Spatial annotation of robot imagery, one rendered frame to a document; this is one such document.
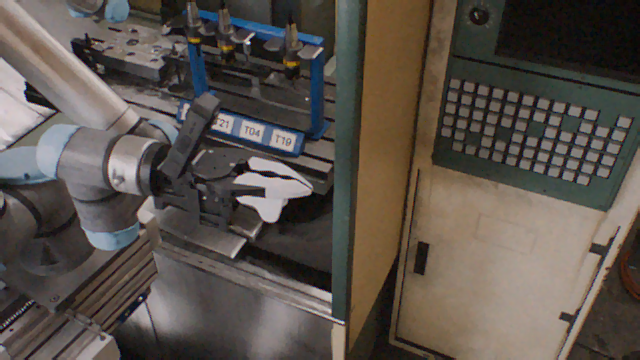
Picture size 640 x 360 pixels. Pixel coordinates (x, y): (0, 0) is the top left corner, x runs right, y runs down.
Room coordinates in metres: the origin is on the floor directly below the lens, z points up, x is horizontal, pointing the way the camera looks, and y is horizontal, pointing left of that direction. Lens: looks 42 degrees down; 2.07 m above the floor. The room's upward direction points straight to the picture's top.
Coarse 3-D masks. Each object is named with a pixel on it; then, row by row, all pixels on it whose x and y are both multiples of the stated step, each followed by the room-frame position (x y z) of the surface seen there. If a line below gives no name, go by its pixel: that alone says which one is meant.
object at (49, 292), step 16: (96, 256) 0.79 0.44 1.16; (112, 256) 0.80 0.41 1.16; (16, 272) 0.75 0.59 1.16; (64, 272) 0.75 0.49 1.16; (80, 272) 0.75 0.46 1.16; (96, 272) 0.76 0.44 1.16; (16, 288) 0.72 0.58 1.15; (32, 288) 0.72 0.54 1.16; (48, 288) 0.72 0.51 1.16; (64, 288) 0.71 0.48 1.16; (80, 288) 0.72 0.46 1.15; (48, 304) 0.68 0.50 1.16; (64, 304) 0.69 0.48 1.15; (32, 320) 0.68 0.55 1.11; (0, 336) 0.64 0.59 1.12; (16, 336) 0.65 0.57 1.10
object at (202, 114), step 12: (204, 96) 0.59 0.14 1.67; (192, 108) 0.57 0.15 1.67; (204, 108) 0.57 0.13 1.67; (216, 108) 0.58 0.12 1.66; (192, 120) 0.57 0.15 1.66; (204, 120) 0.56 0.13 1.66; (216, 120) 0.58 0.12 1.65; (180, 132) 0.57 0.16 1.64; (192, 132) 0.56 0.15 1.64; (204, 132) 0.58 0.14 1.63; (180, 144) 0.56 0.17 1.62; (192, 144) 0.56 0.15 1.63; (168, 156) 0.57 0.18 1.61; (180, 156) 0.56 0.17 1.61; (192, 156) 0.59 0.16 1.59; (168, 168) 0.56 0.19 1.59; (180, 168) 0.56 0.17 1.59
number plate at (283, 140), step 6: (276, 132) 1.49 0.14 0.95; (282, 132) 1.48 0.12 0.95; (276, 138) 1.47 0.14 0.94; (282, 138) 1.47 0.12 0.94; (288, 138) 1.46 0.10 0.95; (294, 138) 1.46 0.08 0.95; (270, 144) 1.47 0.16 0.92; (276, 144) 1.46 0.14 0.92; (282, 144) 1.46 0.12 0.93; (288, 144) 1.45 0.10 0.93; (288, 150) 1.44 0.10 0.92
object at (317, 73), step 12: (324, 48) 1.57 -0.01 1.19; (312, 60) 1.55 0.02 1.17; (324, 60) 1.57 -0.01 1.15; (312, 72) 1.55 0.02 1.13; (324, 72) 1.57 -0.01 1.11; (312, 84) 1.55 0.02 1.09; (312, 96) 1.55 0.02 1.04; (312, 108) 1.55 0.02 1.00; (312, 120) 1.55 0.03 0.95; (312, 132) 1.53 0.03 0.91; (324, 132) 1.55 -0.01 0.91
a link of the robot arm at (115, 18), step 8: (64, 0) 1.50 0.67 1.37; (72, 0) 1.50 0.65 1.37; (80, 0) 1.51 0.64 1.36; (88, 0) 1.53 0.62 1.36; (96, 0) 1.55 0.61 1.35; (104, 0) 1.57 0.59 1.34; (112, 0) 1.58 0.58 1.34; (120, 0) 1.60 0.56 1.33; (80, 8) 1.54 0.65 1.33; (88, 8) 1.54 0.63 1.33; (96, 8) 1.55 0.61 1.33; (104, 8) 1.57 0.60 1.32; (112, 8) 1.57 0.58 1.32; (120, 8) 1.59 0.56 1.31; (128, 8) 1.61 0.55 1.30; (104, 16) 1.57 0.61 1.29; (112, 16) 1.56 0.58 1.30; (120, 16) 1.58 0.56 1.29
